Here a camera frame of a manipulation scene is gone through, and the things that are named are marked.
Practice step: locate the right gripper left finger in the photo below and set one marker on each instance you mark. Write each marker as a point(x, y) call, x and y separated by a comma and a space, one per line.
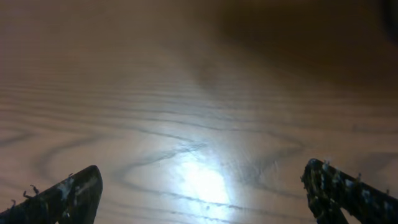
point(74, 200)

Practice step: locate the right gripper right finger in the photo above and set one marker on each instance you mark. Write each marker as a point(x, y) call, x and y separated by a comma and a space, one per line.
point(330, 190)

